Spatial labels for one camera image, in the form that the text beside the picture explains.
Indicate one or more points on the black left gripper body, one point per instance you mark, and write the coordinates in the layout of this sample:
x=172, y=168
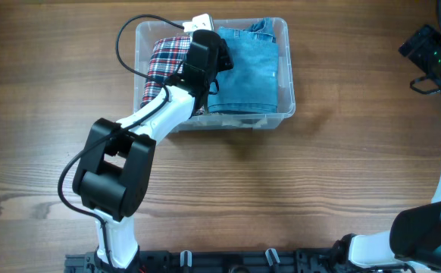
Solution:
x=225, y=61

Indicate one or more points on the red blue plaid cloth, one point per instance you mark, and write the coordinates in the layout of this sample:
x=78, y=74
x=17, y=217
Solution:
x=166, y=57

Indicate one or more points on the blue denim jeans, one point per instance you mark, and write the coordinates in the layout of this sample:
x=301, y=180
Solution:
x=250, y=87

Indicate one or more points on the white shirt with green tag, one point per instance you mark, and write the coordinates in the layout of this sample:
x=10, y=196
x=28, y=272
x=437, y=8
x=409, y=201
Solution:
x=224, y=121

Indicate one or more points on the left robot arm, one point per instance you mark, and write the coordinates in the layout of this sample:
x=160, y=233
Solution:
x=114, y=167

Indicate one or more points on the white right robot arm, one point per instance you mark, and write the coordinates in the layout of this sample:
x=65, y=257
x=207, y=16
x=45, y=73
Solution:
x=415, y=235

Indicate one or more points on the clear plastic storage bin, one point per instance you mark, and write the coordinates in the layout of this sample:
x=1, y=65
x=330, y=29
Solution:
x=149, y=32

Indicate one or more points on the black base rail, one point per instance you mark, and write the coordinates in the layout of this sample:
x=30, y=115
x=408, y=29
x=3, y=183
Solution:
x=270, y=260

